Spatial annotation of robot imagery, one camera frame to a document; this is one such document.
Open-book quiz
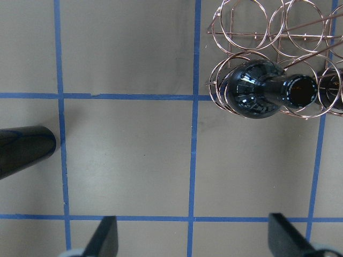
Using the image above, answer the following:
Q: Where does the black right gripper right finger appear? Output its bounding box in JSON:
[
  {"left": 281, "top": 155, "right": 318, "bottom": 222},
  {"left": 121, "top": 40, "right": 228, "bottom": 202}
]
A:
[{"left": 267, "top": 213, "right": 342, "bottom": 257}]

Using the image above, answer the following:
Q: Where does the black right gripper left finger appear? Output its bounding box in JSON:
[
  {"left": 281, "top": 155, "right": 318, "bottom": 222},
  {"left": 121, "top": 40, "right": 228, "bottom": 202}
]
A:
[{"left": 82, "top": 216, "right": 118, "bottom": 256}]

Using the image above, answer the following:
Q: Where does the dark wine bottle carried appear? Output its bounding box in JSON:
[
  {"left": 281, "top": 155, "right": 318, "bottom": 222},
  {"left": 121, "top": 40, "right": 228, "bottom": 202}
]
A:
[{"left": 1, "top": 126, "right": 57, "bottom": 179}]

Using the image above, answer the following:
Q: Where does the dark wine bottle near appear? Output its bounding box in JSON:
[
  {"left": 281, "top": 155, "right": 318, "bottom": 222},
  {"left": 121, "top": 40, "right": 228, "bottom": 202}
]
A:
[{"left": 221, "top": 59, "right": 318, "bottom": 119}]

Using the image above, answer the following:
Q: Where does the dark wine bottle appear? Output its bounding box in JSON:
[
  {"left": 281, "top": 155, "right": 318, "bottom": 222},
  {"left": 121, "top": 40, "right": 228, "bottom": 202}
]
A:
[
  {"left": 221, "top": 59, "right": 318, "bottom": 119},
  {"left": 315, "top": 68, "right": 342, "bottom": 111}
]

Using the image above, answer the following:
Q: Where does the dark wine bottle far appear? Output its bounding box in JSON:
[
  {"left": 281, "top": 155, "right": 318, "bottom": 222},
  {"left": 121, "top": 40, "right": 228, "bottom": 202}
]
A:
[{"left": 315, "top": 68, "right": 342, "bottom": 111}]

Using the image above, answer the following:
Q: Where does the copper wire wine basket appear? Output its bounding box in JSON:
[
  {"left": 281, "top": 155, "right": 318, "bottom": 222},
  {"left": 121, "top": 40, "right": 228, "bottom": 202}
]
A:
[{"left": 206, "top": 1, "right": 342, "bottom": 119}]

